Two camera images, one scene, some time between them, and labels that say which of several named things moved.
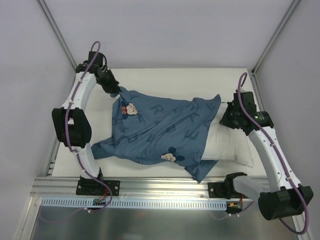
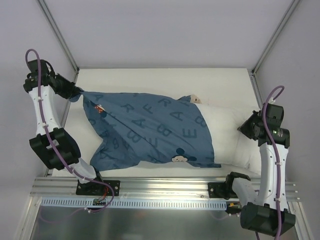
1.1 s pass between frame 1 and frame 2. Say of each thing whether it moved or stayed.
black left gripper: moved
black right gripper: moved
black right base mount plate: stayed
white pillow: moved
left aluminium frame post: stayed
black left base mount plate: stayed
